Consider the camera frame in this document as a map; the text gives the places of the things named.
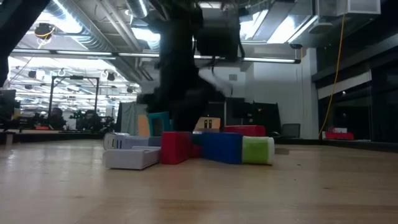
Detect red storage box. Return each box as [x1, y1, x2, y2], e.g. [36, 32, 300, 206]
[322, 126, 355, 141]

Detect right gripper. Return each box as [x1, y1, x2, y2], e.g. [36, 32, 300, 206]
[136, 46, 226, 132]

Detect black partition panels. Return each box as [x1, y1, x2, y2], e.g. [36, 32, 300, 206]
[198, 96, 282, 138]

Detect lavender box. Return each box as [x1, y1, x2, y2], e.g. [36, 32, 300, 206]
[116, 136, 162, 149]
[103, 133, 131, 151]

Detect orange translucent bin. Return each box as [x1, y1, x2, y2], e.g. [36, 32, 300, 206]
[136, 114, 221, 138]

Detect white digital clock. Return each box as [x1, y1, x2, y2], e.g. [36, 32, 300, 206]
[102, 146, 162, 170]

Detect grey curtain panel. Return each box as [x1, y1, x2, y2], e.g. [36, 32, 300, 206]
[116, 101, 149, 135]

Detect white ceiling air unit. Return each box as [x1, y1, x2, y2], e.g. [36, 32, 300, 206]
[317, 0, 382, 17]

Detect linear ceiling light bar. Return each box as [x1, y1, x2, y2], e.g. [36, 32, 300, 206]
[9, 49, 302, 65]

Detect blue block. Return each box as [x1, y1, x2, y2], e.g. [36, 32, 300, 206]
[201, 132, 244, 165]

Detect black monitor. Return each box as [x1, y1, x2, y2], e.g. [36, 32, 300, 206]
[0, 89, 17, 121]

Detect long red block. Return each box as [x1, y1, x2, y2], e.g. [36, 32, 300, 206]
[160, 131, 192, 165]

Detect black ceiling device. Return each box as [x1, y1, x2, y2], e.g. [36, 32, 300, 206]
[34, 22, 57, 40]

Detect teal rectangular frame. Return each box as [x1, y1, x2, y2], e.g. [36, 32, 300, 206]
[147, 111, 174, 137]

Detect yellow hanging cable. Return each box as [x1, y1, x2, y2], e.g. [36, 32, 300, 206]
[317, 0, 348, 139]

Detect black rig frame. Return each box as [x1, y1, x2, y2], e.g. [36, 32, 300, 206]
[47, 75, 100, 125]

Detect person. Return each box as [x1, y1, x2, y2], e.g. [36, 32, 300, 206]
[76, 109, 102, 131]
[48, 107, 68, 131]

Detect red cube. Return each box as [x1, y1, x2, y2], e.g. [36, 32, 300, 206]
[223, 124, 267, 138]

